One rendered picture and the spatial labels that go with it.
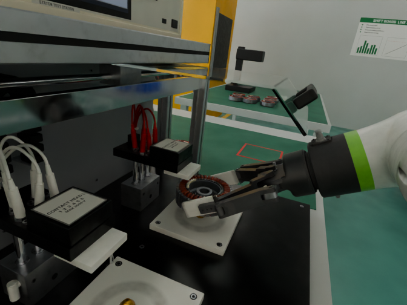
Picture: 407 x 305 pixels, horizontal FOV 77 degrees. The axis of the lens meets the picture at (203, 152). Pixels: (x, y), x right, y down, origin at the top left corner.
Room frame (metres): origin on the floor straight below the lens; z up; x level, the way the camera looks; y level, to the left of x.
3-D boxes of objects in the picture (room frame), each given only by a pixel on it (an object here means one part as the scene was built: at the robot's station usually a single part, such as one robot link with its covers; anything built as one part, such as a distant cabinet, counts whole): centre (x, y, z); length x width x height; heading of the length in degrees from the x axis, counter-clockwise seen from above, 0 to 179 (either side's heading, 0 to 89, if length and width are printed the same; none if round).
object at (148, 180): (0.49, 0.13, 0.80); 0.07 x 0.05 x 0.06; 161
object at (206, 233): (0.45, -0.01, 0.78); 0.15 x 0.15 x 0.01; 71
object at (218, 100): (2.64, -0.56, 0.38); 1.85 x 1.10 x 0.75; 161
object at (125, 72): (0.48, 0.16, 1.05); 0.06 x 0.04 x 0.04; 161
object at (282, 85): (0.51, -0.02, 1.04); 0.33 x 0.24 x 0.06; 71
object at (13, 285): (0.22, 0.21, 0.80); 0.01 x 0.01 x 0.03; 71
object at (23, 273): (0.27, 0.21, 0.80); 0.07 x 0.05 x 0.06; 161
